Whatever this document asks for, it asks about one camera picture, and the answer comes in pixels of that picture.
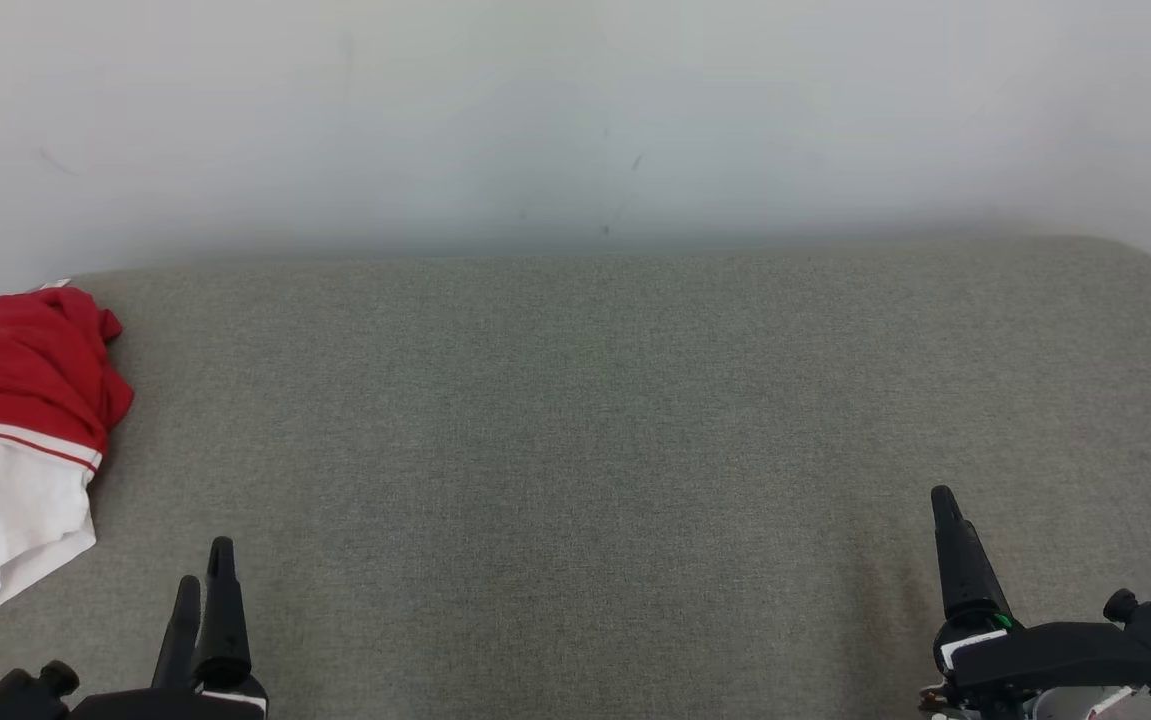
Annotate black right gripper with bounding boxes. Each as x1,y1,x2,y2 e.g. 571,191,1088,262
920,486,1151,720

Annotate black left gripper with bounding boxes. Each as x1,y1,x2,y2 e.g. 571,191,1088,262
65,537,269,720

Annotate red jersey with white sleeves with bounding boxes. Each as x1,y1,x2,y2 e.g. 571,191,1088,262
0,284,135,622

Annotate grey fabric sofa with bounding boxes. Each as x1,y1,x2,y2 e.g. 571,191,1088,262
0,235,1151,720

